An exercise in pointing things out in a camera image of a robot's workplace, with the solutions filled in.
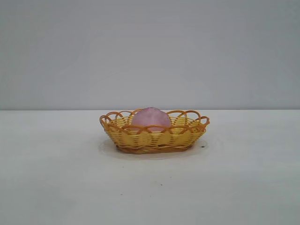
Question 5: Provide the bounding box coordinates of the pink peach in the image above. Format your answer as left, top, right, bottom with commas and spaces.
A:
132, 107, 171, 132

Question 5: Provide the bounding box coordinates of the yellow woven plastic basket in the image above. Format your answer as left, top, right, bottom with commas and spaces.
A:
98, 108, 210, 155

